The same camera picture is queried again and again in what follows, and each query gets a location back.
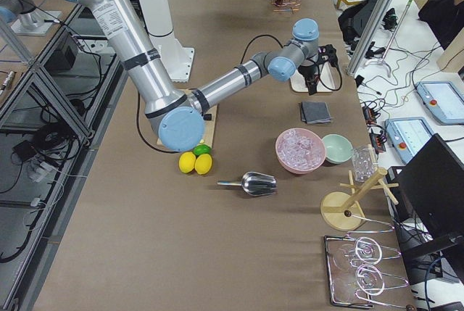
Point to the steel ice scoop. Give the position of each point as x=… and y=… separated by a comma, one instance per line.
x=254, y=184

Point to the black wine glass rack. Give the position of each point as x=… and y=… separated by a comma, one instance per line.
x=352, y=265

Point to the grey folded cloth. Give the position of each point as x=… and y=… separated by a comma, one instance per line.
x=314, y=112

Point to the yellow lemon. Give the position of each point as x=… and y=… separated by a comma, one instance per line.
x=186, y=162
x=203, y=164

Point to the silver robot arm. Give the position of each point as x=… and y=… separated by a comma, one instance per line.
x=24, y=17
x=177, y=117

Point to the green bowl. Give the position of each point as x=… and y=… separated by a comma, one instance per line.
x=338, y=148

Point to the green lime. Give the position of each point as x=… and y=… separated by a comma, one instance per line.
x=201, y=149

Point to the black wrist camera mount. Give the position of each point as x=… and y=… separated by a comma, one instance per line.
x=327, y=53

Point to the pink bowl with ice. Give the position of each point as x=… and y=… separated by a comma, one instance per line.
x=300, y=151

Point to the blue teach pendant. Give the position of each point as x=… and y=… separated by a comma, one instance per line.
x=408, y=135
x=443, y=100

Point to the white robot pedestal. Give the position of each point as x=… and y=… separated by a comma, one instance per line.
x=176, y=58

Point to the black tool case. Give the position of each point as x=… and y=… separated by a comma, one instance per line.
x=353, y=21

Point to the clear glass mug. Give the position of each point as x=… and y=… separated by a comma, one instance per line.
x=364, y=162

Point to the wooden cup tree stand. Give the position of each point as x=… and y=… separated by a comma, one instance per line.
x=342, y=211

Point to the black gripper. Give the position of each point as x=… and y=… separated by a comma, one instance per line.
x=308, y=71

